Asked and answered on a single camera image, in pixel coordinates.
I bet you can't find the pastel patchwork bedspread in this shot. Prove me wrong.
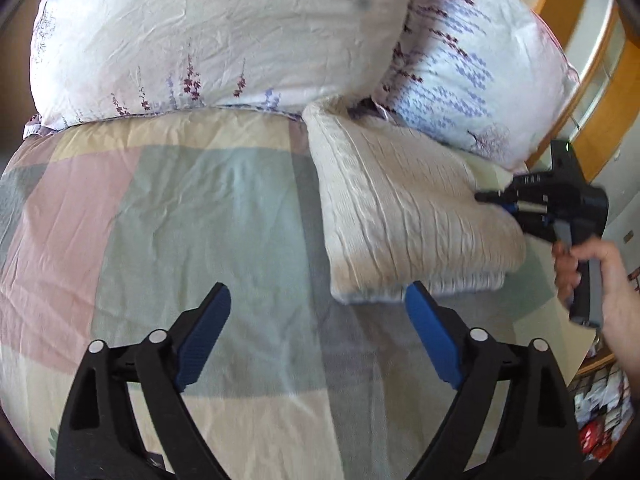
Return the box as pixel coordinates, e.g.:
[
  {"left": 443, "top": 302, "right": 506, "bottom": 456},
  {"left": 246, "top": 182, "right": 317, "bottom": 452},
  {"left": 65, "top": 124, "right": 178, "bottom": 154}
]
[{"left": 0, "top": 107, "right": 599, "bottom": 480}]

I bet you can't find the left floral pillow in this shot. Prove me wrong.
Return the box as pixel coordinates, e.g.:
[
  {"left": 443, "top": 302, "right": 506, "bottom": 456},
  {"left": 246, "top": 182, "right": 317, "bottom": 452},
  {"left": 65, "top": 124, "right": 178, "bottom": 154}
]
[{"left": 29, "top": 0, "right": 409, "bottom": 130}]

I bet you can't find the person's right hand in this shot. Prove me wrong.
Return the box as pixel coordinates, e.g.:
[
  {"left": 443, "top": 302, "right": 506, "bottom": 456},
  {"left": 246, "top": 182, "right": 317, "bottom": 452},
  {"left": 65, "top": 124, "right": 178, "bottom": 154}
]
[{"left": 552, "top": 237, "right": 639, "bottom": 368}]

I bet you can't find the wooden framed glass door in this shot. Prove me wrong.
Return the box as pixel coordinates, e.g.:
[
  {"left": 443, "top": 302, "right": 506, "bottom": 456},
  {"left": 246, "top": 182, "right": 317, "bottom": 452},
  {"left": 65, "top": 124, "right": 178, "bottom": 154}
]
[{"left": 526, "top": 0, "right": 639, "bottom": 180}]

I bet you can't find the beige cable-knit sweater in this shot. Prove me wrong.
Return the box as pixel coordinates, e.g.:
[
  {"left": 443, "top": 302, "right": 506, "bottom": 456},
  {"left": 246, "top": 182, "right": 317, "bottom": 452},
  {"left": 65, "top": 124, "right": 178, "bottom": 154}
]
[{"left": 303, "top": 96, "right": 526, "bottom": 304}]

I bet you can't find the right floral pillow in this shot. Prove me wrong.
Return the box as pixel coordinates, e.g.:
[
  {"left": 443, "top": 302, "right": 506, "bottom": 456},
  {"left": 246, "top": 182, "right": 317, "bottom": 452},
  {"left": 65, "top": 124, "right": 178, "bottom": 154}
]
[{"left": 372, "top": 0, "right": 579, "bottom": 170}]

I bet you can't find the floral pillow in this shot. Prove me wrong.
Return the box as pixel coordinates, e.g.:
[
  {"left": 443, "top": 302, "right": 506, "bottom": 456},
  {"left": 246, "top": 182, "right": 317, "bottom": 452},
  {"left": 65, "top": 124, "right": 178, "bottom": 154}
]
[
  {"left": 372, "top": 0, "right": 579, "bottom": 170},
  {"left": 29, "top": 0, "right": 409, "bottom": 130}
]

